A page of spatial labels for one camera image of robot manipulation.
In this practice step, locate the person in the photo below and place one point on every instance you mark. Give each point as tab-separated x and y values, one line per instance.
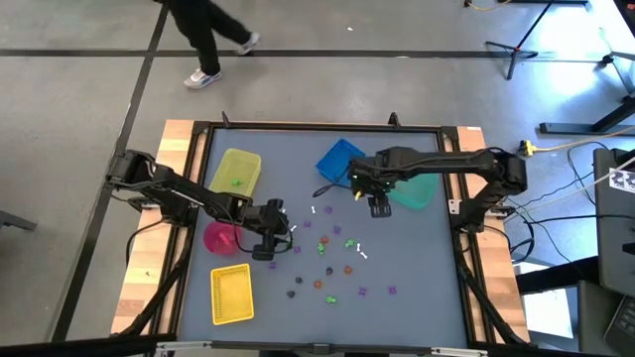
198	30

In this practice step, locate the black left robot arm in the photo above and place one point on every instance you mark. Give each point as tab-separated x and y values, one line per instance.
168	188

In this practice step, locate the white metal bracket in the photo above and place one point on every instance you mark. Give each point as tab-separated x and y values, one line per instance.
453	206

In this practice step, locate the yellow plug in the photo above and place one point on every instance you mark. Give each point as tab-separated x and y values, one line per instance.
527	148

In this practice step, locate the pink round plastic bowl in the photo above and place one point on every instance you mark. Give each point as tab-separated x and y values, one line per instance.
215	240

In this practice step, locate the translucent teal plastic bin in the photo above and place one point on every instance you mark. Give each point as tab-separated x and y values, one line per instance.
417	193

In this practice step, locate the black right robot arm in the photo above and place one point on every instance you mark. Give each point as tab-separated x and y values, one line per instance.
446	159

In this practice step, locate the translucent yellow-green plastic bin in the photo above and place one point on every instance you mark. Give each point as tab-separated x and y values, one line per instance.
245	166

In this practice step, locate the white paper sheet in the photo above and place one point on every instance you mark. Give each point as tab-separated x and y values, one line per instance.
546	312

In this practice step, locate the black desk foot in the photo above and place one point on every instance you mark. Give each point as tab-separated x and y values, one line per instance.
570	129

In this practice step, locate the yellow perforated plastic basket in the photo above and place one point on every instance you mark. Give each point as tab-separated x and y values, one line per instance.
231	297

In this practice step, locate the dark grey box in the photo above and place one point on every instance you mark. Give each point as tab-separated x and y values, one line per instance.
593	317

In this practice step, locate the black table frame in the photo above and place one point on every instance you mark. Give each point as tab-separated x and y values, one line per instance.
297	126

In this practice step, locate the blue plastic basket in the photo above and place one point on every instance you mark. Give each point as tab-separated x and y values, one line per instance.
333	161

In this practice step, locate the black equipment case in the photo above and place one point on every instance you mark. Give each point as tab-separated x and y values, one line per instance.
612	238

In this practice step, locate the green plastic skeleton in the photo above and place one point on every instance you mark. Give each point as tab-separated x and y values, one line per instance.
321	248
350	243
237	182
330	299

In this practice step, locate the black rig bar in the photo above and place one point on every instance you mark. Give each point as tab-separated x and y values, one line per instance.
74	349

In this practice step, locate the black furniture leg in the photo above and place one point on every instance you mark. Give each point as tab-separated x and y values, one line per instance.
15	220

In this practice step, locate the grey stand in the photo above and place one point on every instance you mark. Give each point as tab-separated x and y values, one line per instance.
607	59

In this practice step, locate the black tripod stand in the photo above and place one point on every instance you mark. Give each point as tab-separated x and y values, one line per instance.
513	54

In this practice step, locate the black keyboard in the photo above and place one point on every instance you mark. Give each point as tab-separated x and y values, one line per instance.
625	327

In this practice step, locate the black white fiducial marker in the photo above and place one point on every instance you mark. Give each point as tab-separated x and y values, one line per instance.
624	181

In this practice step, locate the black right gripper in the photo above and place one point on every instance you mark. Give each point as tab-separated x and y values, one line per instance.
380	202

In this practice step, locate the wooden table side board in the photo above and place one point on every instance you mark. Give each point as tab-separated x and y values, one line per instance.
491	258
131	292

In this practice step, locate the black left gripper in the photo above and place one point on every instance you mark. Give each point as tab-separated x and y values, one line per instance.
264	242

